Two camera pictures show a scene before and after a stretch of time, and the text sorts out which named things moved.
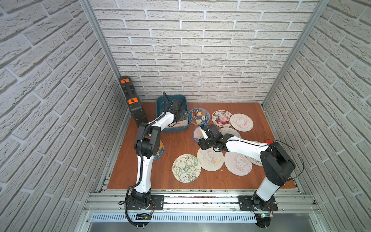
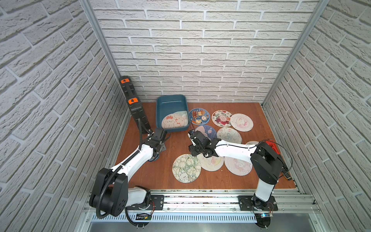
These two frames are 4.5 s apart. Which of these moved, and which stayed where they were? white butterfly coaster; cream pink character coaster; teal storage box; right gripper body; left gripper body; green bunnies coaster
Moved: right gripper body; left gripper body
Stayed: cream pink character coaster; green bunnies coaster; white butterfly coaster; teal storage box
